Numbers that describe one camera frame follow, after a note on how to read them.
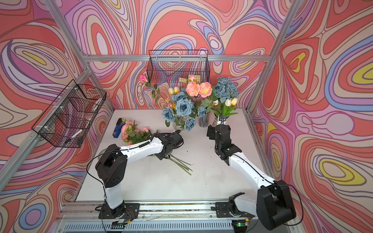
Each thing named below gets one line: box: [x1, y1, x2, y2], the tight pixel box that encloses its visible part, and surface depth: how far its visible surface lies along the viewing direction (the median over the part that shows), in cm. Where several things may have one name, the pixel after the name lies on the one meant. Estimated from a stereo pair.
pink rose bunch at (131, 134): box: [121, 119, 152, 146], surface depth 97 cm
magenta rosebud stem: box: [138, 73, 166, 103], surface depth 88 cm
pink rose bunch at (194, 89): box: [186, 75, 213, 99], surface depth 71 cm
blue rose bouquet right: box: [212, 76, 240, 117], surface depth 84 cm
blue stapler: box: [112, 117, 126, 139], surface depth 104 cm
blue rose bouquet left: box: [161, 87, 207, 132], surface depth 78 cm
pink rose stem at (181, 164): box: [164, 153, 194, 176], surface depth 92 cm
